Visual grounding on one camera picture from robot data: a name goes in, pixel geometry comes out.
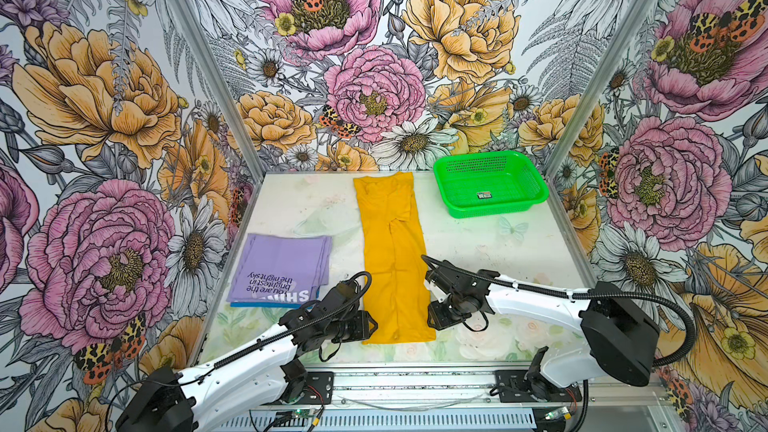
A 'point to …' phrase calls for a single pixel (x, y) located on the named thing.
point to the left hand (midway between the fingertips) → (368, 336)
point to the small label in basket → (484, 195)
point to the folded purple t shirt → (281, 268)
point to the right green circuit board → (556, 413)
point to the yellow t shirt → (394, 288)
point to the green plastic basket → (489, 183)
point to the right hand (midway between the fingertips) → (439, 331)
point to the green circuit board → (303, 413)
